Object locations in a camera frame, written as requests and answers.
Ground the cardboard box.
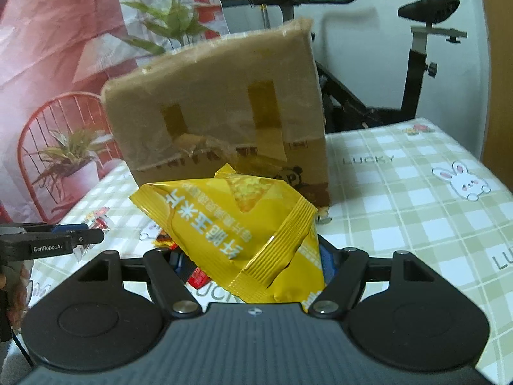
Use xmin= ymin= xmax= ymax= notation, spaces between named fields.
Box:
xmin=100 ymin=18 xmax=332 ymax=217

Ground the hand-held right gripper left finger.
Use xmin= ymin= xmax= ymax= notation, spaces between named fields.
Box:
xmin=68 ymin=249 xmax=201 ymax=318

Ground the person's left hand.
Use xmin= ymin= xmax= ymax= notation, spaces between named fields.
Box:
xmin=0 ymin=264 xmax=33 ymax=321

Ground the printed wall poster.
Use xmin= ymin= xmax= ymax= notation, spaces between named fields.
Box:
xmin=0 ymin=0 xmax=229 ymax=221

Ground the orange red candy wrapper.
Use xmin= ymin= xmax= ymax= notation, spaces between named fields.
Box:
xmin=153 ymin=233 xmax=178 ymax=250

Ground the wooden board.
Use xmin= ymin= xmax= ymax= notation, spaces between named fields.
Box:
xmin=477 ymin=0 xmax=513 ymax=193

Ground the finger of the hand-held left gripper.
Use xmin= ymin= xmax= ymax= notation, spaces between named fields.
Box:
xmin=72 ymin=228 xmax=105 ymax=246
xmin=24 ymin=224 xmax=89 ymax=233

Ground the red white candy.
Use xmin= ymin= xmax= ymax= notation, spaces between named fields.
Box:
xmin=85 ymin=207 xmax=111 ymax=230

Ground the yellow snack bag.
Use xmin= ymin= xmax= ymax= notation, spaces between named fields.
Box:
xmin=129 ymin=163 xmax=326 ymax=314

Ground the black exercise bike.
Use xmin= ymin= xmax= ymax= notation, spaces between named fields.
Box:
xmin=236 ymin=0 xmax=469 ymax=134

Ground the small red packet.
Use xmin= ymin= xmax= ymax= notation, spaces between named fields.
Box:
xmin=188 ymin=268 xmax=214 ymax=289

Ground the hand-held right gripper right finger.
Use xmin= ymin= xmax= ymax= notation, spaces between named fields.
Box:
xmin=308 ymin=236 xmax=439 ymax=317

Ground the checkered tablecloth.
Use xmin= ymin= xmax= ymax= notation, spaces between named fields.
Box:
xmin=8 ymin=116 xmax=513 ymax=385

